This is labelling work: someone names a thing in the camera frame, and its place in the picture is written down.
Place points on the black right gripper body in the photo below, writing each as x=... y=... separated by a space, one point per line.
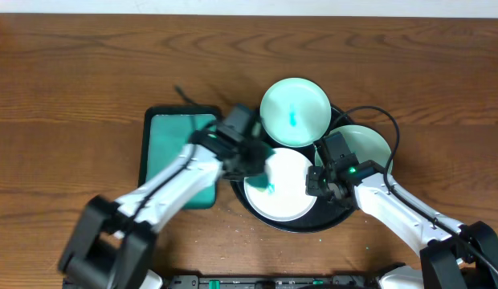
x=314 y=181

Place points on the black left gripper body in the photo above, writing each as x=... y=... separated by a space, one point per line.
x=251 y=156

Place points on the white plate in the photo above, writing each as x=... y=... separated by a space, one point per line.
x=285 y=198

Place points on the mint green plate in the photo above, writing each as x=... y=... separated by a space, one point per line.
x=364 y=143

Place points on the mint plate with stain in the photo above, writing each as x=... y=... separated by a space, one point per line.
x=295 y=112

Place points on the dark green sponge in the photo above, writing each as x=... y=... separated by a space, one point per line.
x=259 y=182

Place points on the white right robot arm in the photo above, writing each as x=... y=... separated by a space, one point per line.
x=452 y=254

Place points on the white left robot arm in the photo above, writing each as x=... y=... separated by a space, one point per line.
x=113 y=242

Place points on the round black tray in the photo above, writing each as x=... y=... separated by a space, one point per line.
x=323 y=215

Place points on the black rectangular soap tray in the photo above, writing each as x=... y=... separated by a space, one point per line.
x=166 y=129

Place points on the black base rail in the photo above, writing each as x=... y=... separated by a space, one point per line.
x=267 y=282

